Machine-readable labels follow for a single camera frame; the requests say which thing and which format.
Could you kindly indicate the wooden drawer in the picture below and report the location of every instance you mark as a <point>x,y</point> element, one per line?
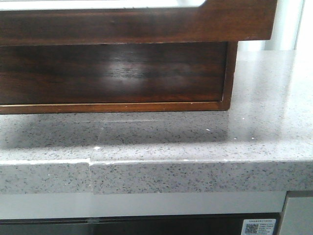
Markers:
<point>213,21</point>
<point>146,73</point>

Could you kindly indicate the dark wooden drawer cabinet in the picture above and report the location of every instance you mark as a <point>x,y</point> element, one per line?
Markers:
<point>230,73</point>

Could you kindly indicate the black appliance under counter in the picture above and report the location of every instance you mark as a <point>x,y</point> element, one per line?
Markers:
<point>201,224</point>

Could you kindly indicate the white QR code label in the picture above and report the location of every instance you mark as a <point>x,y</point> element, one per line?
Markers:
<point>258,226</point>

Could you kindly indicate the white cabinet door panel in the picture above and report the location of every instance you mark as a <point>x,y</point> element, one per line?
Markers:
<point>297,217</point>

